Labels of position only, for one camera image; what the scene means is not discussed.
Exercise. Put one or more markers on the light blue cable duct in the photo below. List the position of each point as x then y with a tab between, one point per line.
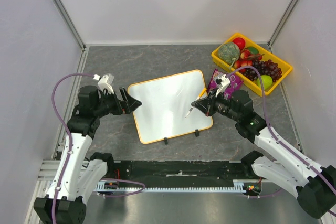
102	187

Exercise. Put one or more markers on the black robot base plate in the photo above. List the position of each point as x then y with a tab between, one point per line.
182	174

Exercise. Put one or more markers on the yellow framed whiteboard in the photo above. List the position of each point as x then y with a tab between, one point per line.
165	104

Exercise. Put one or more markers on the aluminium frame rail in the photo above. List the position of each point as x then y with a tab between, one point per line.
68	21

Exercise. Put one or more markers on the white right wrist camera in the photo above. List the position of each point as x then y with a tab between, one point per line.
222	82

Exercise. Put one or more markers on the yellow plastic fruit tray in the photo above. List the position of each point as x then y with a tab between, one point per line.
282	68

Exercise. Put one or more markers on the red yellow peach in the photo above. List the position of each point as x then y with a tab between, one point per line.
246	55

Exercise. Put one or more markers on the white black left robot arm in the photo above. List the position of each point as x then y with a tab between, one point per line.
66	199

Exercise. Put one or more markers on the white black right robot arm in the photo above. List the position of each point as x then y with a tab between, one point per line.
308	181

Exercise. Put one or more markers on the dark purple grape bunch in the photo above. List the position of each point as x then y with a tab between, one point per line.
264	68

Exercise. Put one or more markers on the green orange mango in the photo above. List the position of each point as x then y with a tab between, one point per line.
253	50

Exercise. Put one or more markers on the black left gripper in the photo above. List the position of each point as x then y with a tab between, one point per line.
124	107

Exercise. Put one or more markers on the green netted melon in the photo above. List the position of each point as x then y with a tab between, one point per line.
229	52

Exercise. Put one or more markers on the red apple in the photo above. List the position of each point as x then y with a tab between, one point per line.
240	42

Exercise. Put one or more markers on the purple grape snack bag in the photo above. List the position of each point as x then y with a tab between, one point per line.
235	84

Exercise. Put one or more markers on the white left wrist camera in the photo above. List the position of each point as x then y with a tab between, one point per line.
105	82

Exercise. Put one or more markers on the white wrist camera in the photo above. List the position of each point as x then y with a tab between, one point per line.
105	82
222	82

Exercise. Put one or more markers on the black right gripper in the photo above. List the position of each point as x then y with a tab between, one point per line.
210	104

